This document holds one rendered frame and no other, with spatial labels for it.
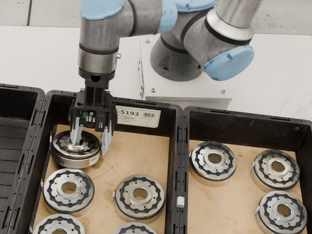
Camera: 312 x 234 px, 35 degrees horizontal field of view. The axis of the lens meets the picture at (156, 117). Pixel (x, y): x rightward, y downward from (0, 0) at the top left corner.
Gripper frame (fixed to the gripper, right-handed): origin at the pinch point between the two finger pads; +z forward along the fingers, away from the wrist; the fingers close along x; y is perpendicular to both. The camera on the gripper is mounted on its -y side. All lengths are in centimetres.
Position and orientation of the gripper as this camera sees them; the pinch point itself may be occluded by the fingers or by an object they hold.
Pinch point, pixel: (90, 147)
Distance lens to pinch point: 108.3
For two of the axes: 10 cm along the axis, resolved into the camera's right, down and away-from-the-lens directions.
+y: 0.5, 5.1, -8.6
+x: 9.9, 0.9, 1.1
